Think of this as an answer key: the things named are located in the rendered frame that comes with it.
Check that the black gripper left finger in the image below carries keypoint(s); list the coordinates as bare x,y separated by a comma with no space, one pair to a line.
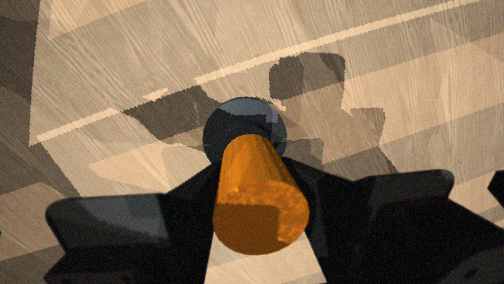
179,223

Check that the dark grey round pedestal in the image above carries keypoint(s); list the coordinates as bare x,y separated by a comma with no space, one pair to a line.
239,116

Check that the orange knob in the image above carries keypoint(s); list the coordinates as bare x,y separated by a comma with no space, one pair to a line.
259,209

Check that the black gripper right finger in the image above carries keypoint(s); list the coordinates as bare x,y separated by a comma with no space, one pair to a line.
342,212

